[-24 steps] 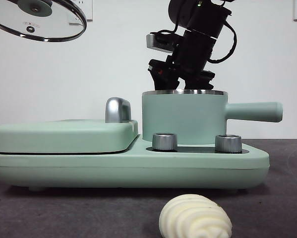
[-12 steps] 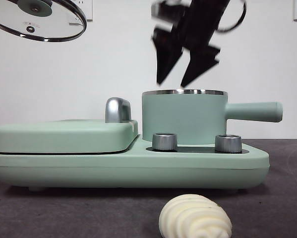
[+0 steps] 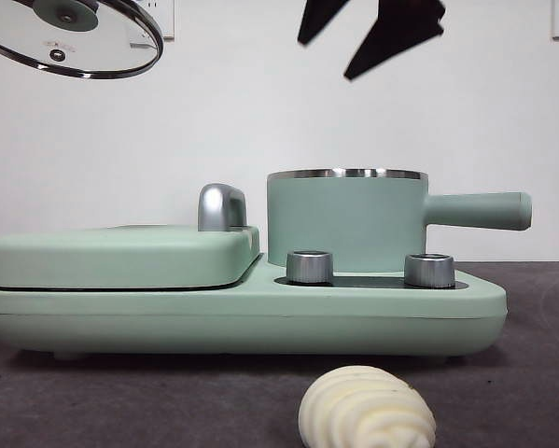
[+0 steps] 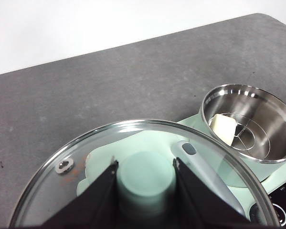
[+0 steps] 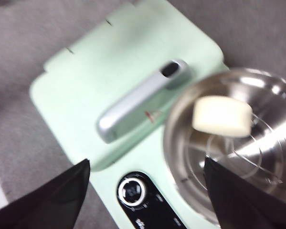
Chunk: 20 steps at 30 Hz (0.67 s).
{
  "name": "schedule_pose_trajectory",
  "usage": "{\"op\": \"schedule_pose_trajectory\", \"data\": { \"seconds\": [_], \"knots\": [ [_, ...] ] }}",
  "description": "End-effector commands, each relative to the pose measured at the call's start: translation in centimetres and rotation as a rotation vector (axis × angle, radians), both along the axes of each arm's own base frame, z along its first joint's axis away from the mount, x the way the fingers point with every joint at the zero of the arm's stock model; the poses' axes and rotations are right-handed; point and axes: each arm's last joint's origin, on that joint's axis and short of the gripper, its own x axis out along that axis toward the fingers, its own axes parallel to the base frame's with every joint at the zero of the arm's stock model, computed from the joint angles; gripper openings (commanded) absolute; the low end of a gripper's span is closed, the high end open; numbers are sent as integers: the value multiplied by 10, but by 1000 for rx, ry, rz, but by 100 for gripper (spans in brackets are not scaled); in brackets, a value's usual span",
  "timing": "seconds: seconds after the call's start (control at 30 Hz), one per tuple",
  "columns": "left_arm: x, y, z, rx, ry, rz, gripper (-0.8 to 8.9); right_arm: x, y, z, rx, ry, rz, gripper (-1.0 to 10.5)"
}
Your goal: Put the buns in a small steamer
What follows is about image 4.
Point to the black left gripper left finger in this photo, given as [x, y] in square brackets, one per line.
[90, 207]

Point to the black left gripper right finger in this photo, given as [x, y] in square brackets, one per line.
[204, 207]

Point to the glass pot lid green knob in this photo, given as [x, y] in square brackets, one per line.
[145, 174]

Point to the smooth white steamed bun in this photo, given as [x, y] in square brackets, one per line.
[222, 128]

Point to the silver control knob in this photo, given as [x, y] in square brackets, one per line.
[282, 214]

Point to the mint green breakfast maker base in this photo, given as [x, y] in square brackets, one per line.
[193, 120]

